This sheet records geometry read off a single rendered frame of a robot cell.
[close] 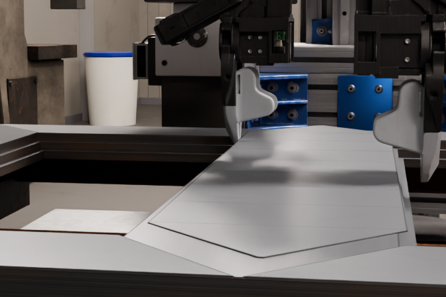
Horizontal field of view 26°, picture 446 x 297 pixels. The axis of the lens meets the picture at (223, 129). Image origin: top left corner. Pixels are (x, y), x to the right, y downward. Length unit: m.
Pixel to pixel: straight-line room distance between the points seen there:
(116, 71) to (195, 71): 7.68
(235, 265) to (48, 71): 5.63
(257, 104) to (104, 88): 8.07
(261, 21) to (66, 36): 8.36
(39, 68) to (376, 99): 4.64
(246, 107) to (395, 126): 0.30
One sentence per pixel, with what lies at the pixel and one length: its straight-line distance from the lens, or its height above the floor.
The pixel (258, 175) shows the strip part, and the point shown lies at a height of 0.85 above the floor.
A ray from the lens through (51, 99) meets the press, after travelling 6.21.
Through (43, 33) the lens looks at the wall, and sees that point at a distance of 8.92.
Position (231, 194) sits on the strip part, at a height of 0.85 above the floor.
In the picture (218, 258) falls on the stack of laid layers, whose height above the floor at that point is 0.85.
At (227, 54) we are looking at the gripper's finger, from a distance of 1.11.
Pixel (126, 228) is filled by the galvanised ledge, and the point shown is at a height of 0.68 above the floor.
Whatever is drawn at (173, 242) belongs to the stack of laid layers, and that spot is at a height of 0.85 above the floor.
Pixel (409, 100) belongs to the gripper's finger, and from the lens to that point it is 0.87.
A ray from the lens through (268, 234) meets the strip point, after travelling 0.65.
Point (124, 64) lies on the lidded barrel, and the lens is 9.17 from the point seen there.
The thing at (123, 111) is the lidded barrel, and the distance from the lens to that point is 9.23.
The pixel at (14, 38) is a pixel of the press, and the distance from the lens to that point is 5.84.
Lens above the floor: 0.99
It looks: 6 degrees down
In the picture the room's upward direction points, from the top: straight up
